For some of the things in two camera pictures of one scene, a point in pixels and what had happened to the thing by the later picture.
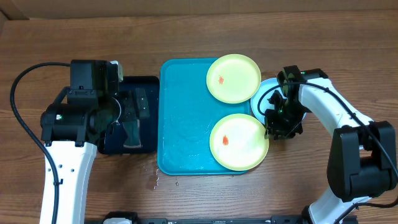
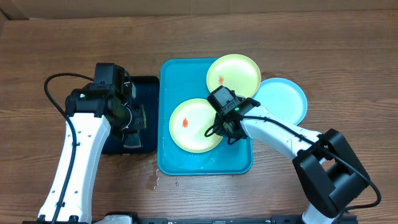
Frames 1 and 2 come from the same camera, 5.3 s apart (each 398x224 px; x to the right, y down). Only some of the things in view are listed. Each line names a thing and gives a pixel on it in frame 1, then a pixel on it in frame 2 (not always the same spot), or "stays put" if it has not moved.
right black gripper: (277, 129) to (222, 130)
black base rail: (129, 218) stays put
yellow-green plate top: (234, 78) stays put
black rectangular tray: (149, 127) stays put
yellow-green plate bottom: (239, 142) to (188, 124)
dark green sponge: (132, 129) stays put
